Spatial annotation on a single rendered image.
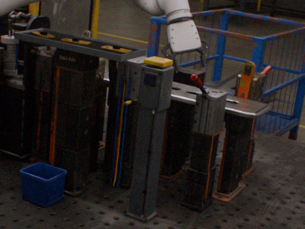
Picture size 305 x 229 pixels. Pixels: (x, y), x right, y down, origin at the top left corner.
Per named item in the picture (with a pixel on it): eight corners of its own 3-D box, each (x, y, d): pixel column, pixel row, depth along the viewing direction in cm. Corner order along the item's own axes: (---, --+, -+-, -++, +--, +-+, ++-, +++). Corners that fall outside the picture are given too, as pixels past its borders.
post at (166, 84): (158, 214, 175) (176, 67, 163) (146, 223, 169) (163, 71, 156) (136, 206, 179) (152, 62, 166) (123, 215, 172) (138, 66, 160)
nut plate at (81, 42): (91, 43, 173) (91, 39, 172) (86, 45, 169) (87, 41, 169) (64, 39, 175) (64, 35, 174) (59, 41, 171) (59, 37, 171)
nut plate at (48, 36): (56, 37, 175) (56, 33, 175) (44, 38, 173) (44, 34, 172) (42, 32, 181) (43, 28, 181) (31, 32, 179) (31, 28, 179)
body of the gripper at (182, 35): (192, 20, 206) (199, 51, 205) (163, 25, 205) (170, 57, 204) (195, 13, 198) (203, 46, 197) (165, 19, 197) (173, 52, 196)
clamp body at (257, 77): (256, 170, 218) (272, 73, 208) (242, 182, 206) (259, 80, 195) (229, 162, 223) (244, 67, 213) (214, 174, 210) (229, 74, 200)
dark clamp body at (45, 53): (69, 160, 209) (76, 52, 198) (45, 171, 198) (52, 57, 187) (45, 152, 213) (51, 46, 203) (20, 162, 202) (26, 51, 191)
